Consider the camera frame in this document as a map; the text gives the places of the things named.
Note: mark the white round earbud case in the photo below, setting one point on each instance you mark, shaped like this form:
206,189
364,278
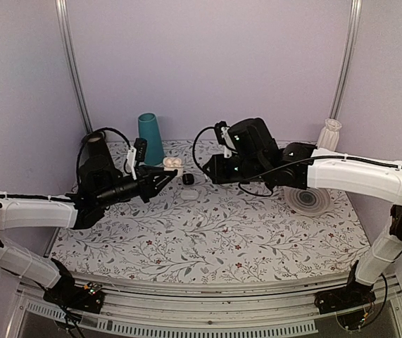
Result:
173,164

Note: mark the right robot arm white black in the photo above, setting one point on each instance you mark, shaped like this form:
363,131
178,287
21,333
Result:
305,166

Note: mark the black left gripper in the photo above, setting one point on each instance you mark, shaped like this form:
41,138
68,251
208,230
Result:
145,174

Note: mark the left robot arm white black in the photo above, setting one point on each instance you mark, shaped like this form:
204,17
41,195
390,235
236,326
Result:
21,211

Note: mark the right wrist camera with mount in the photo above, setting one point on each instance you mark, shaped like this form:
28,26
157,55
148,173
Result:
223,138

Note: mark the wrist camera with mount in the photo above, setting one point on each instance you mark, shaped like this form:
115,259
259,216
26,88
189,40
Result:
135,158
223,138

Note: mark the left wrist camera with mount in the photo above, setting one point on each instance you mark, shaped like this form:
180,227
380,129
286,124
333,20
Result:
135,158

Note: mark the right metal frame post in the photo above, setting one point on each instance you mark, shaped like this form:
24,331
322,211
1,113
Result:
349,48

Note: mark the metal frame post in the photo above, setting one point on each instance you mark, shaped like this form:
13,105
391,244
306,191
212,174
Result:
349,48
69,51

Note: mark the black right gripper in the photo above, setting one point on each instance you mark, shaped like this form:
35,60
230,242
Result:
215,170

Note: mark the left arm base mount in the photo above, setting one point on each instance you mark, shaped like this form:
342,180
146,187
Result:
75,294

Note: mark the left metal frame post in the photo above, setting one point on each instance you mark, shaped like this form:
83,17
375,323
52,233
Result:
69,51

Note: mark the white ribbed vase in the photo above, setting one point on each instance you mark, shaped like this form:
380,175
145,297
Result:
329,135

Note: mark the teal tapered vase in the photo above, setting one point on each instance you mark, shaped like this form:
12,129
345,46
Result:
149,130

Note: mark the metal front rail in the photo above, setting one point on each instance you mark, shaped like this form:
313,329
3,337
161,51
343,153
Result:
256,309

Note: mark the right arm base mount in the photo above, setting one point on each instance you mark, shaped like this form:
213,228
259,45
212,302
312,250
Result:
351,295

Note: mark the black earbud case left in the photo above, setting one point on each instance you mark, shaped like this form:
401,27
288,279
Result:
188,179

